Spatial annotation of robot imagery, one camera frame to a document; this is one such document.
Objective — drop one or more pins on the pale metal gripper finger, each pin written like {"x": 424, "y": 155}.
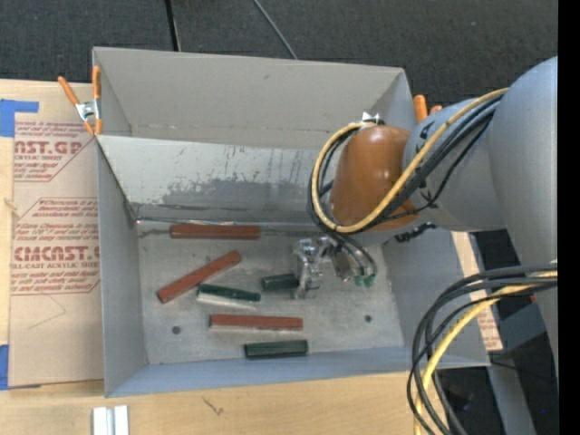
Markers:
{"x": 302, "y": 271}
{"x": 306, "y": 291}

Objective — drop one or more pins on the dark green flat block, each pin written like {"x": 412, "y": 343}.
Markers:
{"x": 229, "y": 292}
{"x": 276, "y": 349}
{"x": 278, "y": 282}

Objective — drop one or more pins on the red-brown flat block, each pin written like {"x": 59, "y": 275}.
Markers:
{"x": 199, "y": 276}
{"x": 256, "y": 322}
{"x": 215, "y": 231}

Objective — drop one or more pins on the grey metal bin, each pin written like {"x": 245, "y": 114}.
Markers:
{"x": 254, "y": 98}

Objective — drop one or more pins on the brown cardboard board red print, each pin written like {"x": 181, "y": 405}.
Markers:
{"x": 54, "y": 288}

